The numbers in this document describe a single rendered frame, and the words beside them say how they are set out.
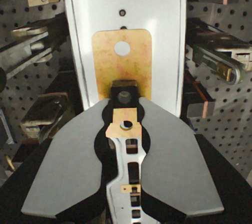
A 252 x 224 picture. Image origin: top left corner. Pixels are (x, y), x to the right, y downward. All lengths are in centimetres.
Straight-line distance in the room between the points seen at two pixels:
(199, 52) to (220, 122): 58
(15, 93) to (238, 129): 100
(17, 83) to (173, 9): 67
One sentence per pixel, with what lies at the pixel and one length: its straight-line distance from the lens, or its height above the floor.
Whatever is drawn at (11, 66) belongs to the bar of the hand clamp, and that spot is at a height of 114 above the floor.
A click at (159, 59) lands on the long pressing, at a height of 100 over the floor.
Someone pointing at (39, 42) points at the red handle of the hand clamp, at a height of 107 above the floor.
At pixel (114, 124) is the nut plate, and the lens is 15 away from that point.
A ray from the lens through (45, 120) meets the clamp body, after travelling 41.
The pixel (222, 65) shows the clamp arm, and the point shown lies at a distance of 34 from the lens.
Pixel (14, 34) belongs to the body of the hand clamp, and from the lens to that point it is 38.
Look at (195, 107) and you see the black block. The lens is 48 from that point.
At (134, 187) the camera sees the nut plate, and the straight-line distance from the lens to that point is 64.
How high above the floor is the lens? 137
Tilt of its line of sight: 60 degrees down
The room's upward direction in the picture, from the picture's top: 179 degrees counter-clockwise
